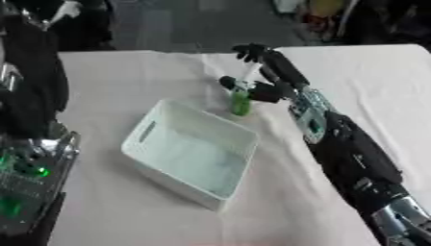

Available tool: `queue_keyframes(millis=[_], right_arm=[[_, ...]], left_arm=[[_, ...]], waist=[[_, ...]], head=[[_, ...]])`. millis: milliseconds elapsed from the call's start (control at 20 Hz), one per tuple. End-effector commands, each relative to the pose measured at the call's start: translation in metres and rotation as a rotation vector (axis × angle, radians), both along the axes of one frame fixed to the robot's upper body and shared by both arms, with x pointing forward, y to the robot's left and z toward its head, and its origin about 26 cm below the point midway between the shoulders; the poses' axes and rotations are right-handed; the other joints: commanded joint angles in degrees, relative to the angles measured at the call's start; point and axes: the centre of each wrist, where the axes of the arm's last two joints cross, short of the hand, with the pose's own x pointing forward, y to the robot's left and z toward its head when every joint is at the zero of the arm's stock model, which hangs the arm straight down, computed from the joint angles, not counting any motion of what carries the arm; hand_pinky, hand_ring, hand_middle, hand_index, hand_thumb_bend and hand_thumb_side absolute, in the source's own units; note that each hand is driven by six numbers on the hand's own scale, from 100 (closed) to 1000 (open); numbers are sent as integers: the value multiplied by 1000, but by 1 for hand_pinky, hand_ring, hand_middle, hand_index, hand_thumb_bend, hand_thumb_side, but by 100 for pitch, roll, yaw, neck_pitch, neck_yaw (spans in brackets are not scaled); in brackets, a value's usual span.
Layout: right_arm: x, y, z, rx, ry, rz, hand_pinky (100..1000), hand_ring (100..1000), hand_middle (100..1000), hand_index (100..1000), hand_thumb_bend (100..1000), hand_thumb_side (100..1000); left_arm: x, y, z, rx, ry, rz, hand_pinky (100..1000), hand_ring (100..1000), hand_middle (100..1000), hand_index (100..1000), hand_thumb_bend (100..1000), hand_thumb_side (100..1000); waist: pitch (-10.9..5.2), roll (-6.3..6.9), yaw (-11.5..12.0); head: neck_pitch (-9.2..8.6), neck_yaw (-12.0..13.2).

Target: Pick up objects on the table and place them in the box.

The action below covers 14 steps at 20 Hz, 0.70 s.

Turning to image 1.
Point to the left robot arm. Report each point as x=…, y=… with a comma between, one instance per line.
x=31, y=179

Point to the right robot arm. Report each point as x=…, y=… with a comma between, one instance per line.
x=348, y=153

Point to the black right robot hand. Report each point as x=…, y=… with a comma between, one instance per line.
x=280, y=72

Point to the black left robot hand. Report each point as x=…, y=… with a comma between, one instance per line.
x=28, y=83

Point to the white plastic box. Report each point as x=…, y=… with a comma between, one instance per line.
x=188, y=150

